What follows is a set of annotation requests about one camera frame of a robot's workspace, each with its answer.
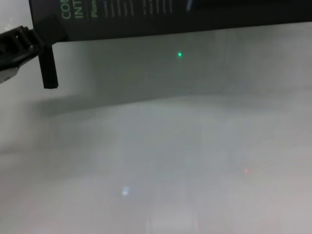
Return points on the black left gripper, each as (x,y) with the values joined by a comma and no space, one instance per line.
(12,57)

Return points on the black company introduction poster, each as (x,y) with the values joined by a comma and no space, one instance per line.
(170,22)

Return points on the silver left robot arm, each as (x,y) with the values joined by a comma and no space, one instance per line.
(7,75)

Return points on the black tape frame outline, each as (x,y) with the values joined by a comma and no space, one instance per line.
(50,73)

